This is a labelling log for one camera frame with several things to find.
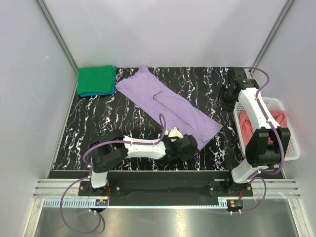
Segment purple t shirt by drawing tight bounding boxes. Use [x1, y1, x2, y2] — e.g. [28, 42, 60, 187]
[116, 66, 222, 150]

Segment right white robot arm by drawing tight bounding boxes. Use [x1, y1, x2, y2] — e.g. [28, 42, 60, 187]
[219, 82, 291, 184]

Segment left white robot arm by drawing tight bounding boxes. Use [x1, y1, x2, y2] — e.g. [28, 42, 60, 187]
[84, 130, 198, 189]

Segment red t shirt in basket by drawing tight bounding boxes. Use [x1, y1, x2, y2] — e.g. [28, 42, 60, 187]
[239, 110, 288, 146]

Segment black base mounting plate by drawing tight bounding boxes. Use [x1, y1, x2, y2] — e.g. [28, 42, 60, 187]
[78, 171, 253, 208]

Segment white plastic laundry basket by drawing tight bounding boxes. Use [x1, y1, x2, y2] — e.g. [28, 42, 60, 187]
[233, 97, 300, 161]

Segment folded green t shirt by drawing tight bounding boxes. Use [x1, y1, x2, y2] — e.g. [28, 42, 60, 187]
[76, 65, 117, 96]

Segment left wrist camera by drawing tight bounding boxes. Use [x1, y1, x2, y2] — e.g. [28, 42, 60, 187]
[164, 127, 184, 142]

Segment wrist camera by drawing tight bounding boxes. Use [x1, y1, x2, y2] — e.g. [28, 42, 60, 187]
[164, 127, 184, 142]
[229, 67, 259, 90]

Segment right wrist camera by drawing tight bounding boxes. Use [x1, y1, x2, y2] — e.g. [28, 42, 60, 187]
[229, 67, 259, 90]

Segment white slotted cable duct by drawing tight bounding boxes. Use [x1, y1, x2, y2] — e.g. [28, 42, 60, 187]
[43, 198, 228, 209]

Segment aluminium frame rail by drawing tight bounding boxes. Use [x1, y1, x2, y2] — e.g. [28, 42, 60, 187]
[33, 179, 300, 199]

